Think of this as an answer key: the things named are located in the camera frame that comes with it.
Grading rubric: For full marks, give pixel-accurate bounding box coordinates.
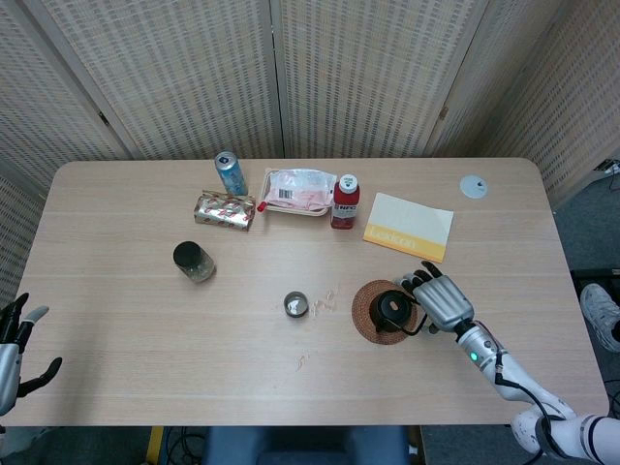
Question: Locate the round woven rattan coaster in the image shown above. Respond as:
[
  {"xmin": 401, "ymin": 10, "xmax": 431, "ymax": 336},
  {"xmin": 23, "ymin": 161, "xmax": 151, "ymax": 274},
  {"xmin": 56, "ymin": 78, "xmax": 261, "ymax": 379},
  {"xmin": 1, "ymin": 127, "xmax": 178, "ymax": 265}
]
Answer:
[{"xmin": 352, "ymin": 279, "xmax": 419, "ymax": 345}]

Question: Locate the yellow floor post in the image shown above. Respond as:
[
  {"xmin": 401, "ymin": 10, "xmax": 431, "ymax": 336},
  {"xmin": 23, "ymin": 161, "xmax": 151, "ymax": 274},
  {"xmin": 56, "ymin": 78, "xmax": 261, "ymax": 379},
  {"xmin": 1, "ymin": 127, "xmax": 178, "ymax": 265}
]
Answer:
[{"xmin": 144, "ymin": 425, "xmax": 165, "ymax": 464}]

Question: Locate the beige food tray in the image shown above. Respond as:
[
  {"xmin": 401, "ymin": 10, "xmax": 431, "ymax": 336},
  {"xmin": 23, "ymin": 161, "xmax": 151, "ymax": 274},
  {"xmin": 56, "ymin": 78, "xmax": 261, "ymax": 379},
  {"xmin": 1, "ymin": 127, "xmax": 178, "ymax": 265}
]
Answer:
[{"xmin": 261, "ymin": 167, "xmax": 338, "ymax": 218}]

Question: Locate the small dark ceramic cup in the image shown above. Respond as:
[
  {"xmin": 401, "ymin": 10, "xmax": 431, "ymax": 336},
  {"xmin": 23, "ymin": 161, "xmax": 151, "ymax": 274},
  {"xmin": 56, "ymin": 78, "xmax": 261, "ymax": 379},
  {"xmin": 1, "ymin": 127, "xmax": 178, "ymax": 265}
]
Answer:
[{"xmin": 283, "ymin": 291, "xmax": 309, "ymax": 320}]

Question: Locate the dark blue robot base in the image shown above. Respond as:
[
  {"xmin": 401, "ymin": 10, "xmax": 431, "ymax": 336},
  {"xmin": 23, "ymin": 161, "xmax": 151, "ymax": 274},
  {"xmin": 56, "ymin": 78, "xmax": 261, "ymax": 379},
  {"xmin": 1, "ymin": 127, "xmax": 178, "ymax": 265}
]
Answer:
[{"xmin": 202, "ymin": 424, "xmax": 420, "ymax": 465}]

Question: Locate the gold foil packet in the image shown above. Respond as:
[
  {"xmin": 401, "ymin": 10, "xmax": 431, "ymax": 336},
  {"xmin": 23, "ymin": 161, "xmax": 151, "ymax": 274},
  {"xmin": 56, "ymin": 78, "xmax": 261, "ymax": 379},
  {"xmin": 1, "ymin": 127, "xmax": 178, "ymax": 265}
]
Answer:
[{"xmin": 193, "ymin": 189, "xmax": 257, "ymax": 233}]

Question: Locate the pink white plastic bag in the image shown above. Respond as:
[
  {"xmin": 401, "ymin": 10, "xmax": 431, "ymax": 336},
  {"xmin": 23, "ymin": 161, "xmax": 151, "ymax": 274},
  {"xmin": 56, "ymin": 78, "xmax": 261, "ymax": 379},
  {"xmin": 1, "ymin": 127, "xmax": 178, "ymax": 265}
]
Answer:
[{"xmin": 264, "ymin": 168, "xmax": 338, "ymax": 210}]

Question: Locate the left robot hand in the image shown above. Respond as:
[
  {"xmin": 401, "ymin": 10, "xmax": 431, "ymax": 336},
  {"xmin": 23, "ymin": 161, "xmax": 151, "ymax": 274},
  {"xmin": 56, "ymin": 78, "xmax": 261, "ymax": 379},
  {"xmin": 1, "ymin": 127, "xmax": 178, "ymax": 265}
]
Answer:
[{"xmin": 0, "ymin": 293, "xmax": 63, "ymax": 418}]

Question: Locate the blue drink can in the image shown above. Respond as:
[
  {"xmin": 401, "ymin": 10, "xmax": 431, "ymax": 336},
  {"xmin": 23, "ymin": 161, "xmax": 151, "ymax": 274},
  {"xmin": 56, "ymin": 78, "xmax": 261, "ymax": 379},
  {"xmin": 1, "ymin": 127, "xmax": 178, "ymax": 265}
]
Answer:
[{"xmin": 214, "ymin": 151, "xmax": 249, "ymax": 197}]

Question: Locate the white sneaker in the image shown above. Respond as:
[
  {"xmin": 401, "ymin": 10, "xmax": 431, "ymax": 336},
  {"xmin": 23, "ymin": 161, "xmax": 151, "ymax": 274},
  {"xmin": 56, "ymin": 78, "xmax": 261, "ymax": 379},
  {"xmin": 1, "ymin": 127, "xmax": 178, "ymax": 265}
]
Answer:
[{"xmin": 579, "ymin": 283, "xmax": 620, "ymax": 353}]

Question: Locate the small black teapot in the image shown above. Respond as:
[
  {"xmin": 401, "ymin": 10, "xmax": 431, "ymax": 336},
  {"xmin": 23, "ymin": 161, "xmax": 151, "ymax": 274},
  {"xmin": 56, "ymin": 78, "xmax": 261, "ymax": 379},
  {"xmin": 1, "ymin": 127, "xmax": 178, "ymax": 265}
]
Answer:
[{"xmin": 370, "ymin": 288, "xmax": 428, "ymax": 340}]

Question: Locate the woven folding screen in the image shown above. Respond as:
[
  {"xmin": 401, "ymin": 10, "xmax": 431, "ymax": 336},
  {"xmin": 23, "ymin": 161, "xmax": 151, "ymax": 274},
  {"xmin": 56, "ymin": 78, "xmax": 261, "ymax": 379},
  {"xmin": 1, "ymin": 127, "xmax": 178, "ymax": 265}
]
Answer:
[{"xmin": 0, "ymin": 0, "xmax": 620, "ymax": 306}]

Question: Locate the red NFC juice bottle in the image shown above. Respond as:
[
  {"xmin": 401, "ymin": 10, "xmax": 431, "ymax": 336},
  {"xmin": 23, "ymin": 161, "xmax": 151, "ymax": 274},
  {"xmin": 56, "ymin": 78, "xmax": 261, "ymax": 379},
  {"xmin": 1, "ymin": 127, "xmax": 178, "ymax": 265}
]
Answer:
[{"xmin": 330, "ymin": 174, "xmax": 360, "ymax": 231}]

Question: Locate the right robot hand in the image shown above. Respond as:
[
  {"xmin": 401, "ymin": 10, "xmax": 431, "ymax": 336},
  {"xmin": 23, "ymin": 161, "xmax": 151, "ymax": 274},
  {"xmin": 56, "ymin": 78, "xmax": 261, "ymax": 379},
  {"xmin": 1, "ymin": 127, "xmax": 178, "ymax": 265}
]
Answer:
[{"xmin": 394, "ymin": 261, "xmax": 474, "ymax": 335}]

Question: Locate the yellow white Lexicon booklet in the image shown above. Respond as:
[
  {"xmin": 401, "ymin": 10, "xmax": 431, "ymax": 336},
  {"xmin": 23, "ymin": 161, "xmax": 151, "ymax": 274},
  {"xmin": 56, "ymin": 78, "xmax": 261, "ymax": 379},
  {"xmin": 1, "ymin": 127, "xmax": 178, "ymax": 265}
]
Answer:
[{"xmin": 362, "ymin": 192, "xmax": 455, "ymax": 264}]

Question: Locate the glass jar black lid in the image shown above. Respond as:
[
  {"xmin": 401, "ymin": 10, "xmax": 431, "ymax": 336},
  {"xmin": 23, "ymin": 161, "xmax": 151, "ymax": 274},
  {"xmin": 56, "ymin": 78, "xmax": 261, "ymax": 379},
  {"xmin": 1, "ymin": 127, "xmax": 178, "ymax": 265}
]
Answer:
[{"xmin": 172, "ymin": 240, "xmax": 217, "ymax": 285}]

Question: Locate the round grey table grommet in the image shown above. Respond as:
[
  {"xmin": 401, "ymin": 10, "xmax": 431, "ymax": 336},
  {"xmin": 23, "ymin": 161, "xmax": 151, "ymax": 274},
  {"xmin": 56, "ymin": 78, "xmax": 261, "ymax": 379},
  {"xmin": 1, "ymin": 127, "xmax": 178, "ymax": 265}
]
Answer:
[{"xmin": 459, "ymin": 174, "xmax": 488, "ymax": 199}]

